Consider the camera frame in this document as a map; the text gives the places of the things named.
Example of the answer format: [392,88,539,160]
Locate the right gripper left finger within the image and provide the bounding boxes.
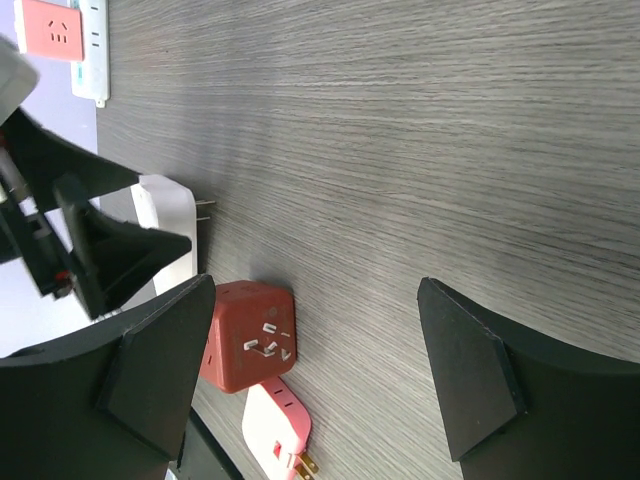
[1,275,215,479]

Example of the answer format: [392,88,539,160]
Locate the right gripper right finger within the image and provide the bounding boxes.
[417,277,639,479]

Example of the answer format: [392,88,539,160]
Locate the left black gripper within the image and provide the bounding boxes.
[1,109,192,319]

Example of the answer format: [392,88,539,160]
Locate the white triangular socket adapter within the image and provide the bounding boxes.
[99,174,215,310]

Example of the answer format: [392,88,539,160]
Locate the white power strip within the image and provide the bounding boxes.
[67,0,110,108]

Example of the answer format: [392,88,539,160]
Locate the dark red cube plug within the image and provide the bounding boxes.
[199,280,297,394]

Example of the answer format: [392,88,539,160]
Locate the pink plug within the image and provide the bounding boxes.
[241,377,319,480]

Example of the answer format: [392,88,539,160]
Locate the pink cube socket adapter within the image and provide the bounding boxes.
[14,0,84,62]

